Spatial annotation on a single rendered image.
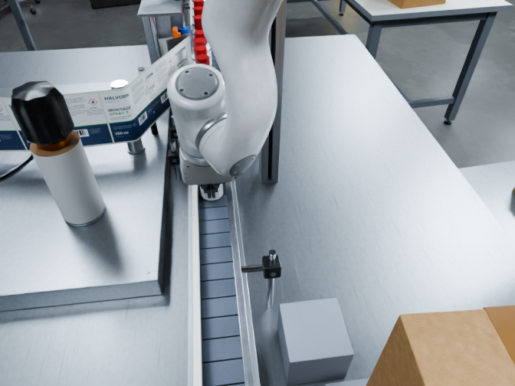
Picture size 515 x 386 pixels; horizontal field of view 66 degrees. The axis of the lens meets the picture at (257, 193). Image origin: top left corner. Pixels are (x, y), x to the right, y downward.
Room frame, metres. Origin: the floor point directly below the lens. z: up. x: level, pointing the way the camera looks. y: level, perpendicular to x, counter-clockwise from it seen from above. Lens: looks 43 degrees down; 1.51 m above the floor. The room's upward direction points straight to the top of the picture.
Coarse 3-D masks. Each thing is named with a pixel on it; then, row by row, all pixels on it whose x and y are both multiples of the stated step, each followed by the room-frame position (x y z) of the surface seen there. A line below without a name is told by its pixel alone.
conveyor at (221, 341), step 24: (216, 216) 0.59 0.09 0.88; (216, 240) 0.52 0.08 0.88; (216, 264) 0.46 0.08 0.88; (216, 288) 0.41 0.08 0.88; (216, 312) 0.36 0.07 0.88; (216, 336) 0.32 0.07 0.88; (240, 336) 0.32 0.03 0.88; (216, 360) 0.28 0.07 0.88; (240, 360) 0.28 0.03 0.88; (216, 384) 0.24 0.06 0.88; (240, 384) 0.24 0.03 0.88
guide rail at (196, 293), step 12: (192, 192) 0.63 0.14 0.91; (192, 204) 0.59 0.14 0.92; (192, 216) 0.56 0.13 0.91; (192, 228) 0.53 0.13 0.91; (192, 240) 0.49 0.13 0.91; (192, 252) 0.47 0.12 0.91; (192, 264) 0.44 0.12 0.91; (192, 276) 0.41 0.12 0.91; (192, 288) 0.39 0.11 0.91; (192, 300) 0.36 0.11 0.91; (192, 312) 0.34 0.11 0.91
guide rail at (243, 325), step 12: (228, 192) 0.58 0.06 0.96; (228, 204) 0.55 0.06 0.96; (228, 216) 0.52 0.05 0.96; (240, 264) 0.40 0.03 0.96; (240, 276) 0.38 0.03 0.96; (240, 288) 0.36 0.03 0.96; (240, 300) 0.33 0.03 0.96; (240, 312) 0.31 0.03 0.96; (240, 324) 0.29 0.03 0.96; (252, 372) 0.22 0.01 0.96; (252, 384) 0.21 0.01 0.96
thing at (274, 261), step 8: (264, 256) 0.42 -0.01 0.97; (272, 256) 0.40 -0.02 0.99; (264, 264) 0.40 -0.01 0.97; (272, 264) 0.40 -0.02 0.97; (280, 264) 0.40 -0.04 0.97; (248, 272) 0.39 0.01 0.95; (264, 272) 0.39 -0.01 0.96; (272, 272) 0.39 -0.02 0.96; (280, 272) 0.39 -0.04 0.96; (272, 280) 0.40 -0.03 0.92; (272, 288) 0.40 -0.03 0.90; (272, 296) 0.40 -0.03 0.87; (272, 304) 0.40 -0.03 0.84
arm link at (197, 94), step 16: (192, 64) 0.54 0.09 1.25; (176, 80) 0.51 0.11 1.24; (192, 80) 0.51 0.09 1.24; (208, 80) 0.51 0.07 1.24; (176, 96) 0.49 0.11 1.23; (192, 96) 0.48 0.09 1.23; (208, 96) 0.49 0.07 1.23; (224, 96) 0.50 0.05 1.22; (176, 112) 0.49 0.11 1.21; (192, 112) 0.47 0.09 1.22; (208, 112) 0.48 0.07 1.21; (224, 112) 0.50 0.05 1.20; (176, 128) 0.52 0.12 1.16; (192, 128) 0.48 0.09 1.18; (208, 128) 0.47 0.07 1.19; (192, 144) 0.49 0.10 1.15
